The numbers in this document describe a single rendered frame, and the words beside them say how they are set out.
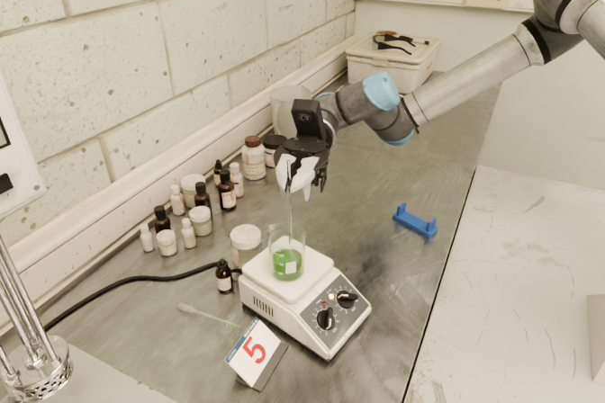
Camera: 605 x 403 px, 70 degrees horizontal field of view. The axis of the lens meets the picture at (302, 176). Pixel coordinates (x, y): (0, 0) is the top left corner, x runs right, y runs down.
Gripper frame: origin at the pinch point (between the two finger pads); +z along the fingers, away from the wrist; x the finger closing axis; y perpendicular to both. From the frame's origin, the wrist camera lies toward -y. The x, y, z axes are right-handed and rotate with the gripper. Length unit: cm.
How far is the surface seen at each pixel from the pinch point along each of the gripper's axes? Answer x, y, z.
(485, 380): -32.4, 26.2, 8.8
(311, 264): -3.1, 17.2, -1.2
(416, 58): -20, 12, -110
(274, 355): 0.2, 25.5, 12.0
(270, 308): 2.2, 21.3, 6.4
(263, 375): 0.8, 25.4, 15.7
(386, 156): -13, 26, -59
